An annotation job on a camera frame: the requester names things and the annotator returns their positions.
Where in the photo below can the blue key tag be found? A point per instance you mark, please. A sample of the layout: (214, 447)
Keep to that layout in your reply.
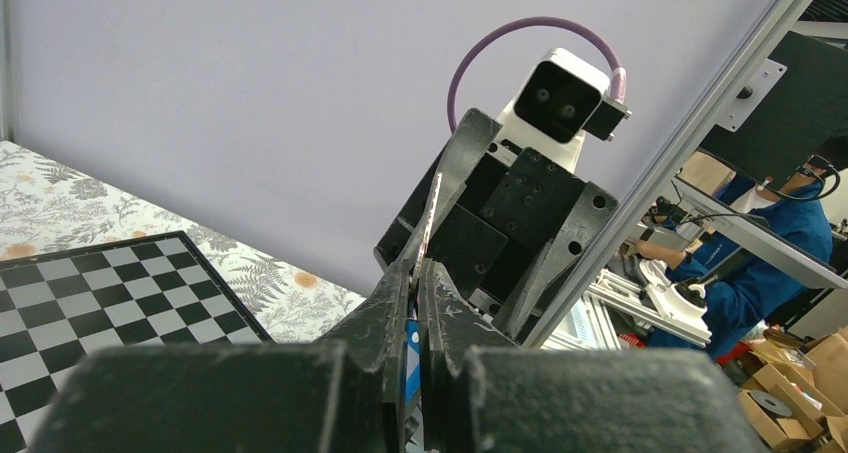
(413, 370)

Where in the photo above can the cardboard boxes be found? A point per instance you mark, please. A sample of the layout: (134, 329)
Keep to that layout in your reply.
(796, 399)

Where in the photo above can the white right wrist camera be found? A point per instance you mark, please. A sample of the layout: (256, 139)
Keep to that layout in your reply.
(562, 101)

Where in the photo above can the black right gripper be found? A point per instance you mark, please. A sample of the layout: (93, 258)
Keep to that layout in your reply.
(509, 236)

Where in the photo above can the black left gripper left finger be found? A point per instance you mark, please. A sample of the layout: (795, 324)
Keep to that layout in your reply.
(343, 392)

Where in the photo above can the black white chessboard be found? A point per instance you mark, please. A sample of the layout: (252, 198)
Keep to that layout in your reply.
(56, 308)

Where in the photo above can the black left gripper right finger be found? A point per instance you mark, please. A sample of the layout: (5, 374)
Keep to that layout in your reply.
(481, 393)

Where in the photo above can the person in blue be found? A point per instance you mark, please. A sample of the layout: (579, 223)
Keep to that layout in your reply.
(752, 291)

